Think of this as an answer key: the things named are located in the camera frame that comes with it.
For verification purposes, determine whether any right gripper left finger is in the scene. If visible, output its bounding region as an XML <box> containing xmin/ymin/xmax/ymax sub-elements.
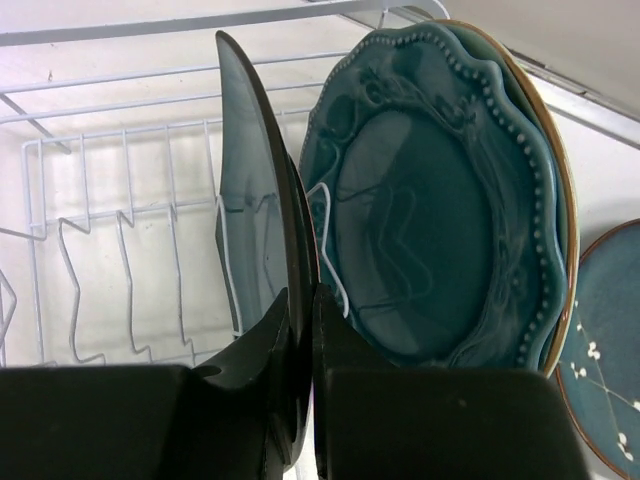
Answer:
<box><xmin>1</xmin><ymin>292</ymin><xmax>290</xmax><ymax>479</ymax></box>

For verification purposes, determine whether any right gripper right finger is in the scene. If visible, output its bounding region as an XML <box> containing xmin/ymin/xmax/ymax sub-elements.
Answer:
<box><xmin>312</xmin><ymin>285</ymin><xmax>589</xmax><ymax>479</ymax></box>

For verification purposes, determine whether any teal square plate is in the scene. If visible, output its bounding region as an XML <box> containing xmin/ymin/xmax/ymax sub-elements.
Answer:
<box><xmin>216</xmin><ymin>31</ymin><xmax>319</xmax><ymax>466</ymax></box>

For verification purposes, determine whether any dark blue round plate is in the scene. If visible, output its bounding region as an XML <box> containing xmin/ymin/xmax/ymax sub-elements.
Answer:
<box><xmin>555</xmin><ymin>220</ymin><xmax>639</xmax><ymax>479</ymax></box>

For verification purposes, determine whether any teal scalloped plate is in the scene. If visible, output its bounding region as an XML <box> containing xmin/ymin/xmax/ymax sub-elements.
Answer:
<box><xmin>300</xmin><ymin>22</ymin><xmax>568</xmax><ymax>370</ymax></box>

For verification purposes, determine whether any light green floral plate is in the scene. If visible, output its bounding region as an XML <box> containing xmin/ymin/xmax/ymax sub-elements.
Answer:
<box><xmin>435</xmin><ymin>19</ymin><xmax>580</xmax><ymax>377</ymax></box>

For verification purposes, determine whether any clear white dish rack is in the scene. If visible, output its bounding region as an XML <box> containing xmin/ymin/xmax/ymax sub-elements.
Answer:
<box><xmin>1</xmin><ymin>1</ymin><xmax>450</xmax><ymax>368</ymax></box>

